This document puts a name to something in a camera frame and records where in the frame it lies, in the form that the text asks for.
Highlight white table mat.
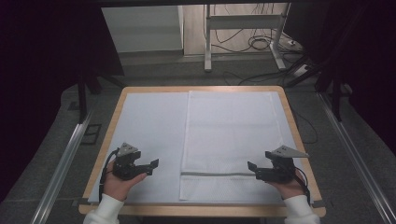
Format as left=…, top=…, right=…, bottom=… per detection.
left=88, top=91, right=315, bottom=205

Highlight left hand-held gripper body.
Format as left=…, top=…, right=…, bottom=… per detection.
left=111, top=142, right=148, bottom=182

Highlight person's left hand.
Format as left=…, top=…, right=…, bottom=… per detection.
left=102, top=161, right=149, bottom=202

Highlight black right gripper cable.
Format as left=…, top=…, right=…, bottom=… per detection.
left=293, top=167, right=312, bottom=205

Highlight white power strip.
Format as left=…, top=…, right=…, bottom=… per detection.
left=292, top=63, right=313, bottom=78

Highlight person's right hand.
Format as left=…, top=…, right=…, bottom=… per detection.
left=266, top=174, right=308, bottom=201

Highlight black stand legs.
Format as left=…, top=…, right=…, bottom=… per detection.
left=76, top=69, right=126, bottom=124
left=283, top=54, right=354, bottom=123

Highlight white mesh laundry bag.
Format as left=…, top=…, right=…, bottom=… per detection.
left=178, top=90, right=286, bottom=203

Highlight metal floor rail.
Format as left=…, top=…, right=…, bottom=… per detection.
left=317, top=92, right=396, bottom=224
left=30, top=110, right=95, bottom=224

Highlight wooden table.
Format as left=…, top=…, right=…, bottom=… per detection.
left=78, top=85, right=327, bottom=218

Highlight black floor cable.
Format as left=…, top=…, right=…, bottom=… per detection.
left=292, top=108, right=319, bottom=146

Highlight white metal desk frame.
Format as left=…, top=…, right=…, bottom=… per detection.
left=203, top=3, right=292, bottom=74

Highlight bundle of black floor cables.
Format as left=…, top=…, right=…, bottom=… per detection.
left=210, top=3, right=304, bottom=54

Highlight grey panel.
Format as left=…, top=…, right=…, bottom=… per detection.
left=101, top=5, right=185, bottom=54

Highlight black floor plate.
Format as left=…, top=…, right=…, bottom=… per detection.
left=80, top=123, right=103, bottom=146

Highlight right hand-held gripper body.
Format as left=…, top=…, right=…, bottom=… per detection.
left=261, top=145, right=310, bottom=184

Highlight dark curtain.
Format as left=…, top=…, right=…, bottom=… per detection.
left=0, top=0, right=125, bottom=203
left=283, top=0, right=396, bottom=157

